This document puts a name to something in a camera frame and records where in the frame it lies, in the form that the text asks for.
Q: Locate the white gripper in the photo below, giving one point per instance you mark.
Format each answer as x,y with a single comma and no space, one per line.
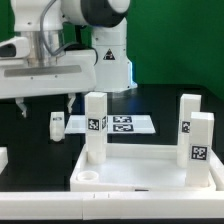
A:
73,73

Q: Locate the white desk top tray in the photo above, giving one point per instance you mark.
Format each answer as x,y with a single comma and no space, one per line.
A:
139,167

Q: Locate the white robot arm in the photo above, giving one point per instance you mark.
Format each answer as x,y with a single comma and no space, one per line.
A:
65,47

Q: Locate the white left border block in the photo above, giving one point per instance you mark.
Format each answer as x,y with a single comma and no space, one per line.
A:
3,158

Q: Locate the white marker sheet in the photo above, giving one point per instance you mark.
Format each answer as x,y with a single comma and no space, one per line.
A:
117,124

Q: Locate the white front border bar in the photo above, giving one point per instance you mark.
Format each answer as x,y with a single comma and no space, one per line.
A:
110,205

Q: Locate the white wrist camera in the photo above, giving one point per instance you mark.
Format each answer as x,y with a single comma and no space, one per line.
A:
16,47

